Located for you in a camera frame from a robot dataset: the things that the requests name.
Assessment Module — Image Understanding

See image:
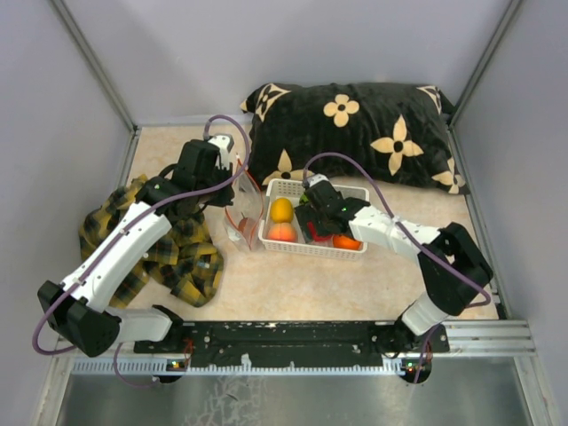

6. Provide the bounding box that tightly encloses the clear zip bag orange zipper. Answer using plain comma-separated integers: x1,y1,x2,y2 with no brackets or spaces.
225,170,265,251

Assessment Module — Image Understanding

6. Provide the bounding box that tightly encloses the red apple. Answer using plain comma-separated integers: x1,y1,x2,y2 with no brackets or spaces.
307,222,333,243

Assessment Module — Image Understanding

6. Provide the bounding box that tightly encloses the yellow lemon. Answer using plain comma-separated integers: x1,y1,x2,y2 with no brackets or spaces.
270,197,294,224

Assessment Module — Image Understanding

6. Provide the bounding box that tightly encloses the orange tangerine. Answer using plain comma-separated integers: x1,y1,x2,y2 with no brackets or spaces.
332,235,361,251

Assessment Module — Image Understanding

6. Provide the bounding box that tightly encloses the orange peach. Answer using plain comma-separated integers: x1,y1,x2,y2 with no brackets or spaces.
267,222,297,242

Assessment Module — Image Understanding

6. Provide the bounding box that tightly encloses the white perforated plastic basket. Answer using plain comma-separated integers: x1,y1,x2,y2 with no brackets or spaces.
257,178,368,261

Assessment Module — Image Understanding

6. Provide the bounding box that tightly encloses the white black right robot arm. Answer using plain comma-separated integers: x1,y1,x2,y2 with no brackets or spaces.
301,175,493,351

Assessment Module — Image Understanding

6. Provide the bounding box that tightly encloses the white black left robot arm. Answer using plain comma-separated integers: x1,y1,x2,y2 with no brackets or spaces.
37,134,236,358

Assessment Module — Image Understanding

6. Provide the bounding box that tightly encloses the yellow black plaid shirt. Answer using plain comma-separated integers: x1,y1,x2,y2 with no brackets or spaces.
78,175,224,308

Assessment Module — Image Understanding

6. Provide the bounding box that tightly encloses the black floral plush pillow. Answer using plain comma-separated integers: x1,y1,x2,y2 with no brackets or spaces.
241,83,469,195

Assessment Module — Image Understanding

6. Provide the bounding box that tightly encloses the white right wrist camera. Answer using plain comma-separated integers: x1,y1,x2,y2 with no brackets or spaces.
303,174,329,189

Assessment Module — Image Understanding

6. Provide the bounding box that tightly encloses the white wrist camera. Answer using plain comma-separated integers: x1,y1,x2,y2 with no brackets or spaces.
208,134,234,171
303,174,329,189

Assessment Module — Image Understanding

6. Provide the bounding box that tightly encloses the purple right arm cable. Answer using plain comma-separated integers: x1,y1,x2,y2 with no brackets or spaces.
303,152,492,308

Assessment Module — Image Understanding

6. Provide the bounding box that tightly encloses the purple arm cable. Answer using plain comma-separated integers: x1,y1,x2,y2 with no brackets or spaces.
31,114,252,391
303,152,492,308

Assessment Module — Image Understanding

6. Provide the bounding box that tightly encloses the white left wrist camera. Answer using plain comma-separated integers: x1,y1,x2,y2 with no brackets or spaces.
208,134,234,171

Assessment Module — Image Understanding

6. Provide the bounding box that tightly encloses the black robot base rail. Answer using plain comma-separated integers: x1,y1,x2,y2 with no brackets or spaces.
134,321,427,368

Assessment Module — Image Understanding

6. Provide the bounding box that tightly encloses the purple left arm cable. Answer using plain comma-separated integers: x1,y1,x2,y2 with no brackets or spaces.
31,114,252,391

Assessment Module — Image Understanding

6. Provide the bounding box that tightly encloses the aluminium frame rail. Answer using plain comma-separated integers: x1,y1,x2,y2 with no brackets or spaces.
71,320,535,381

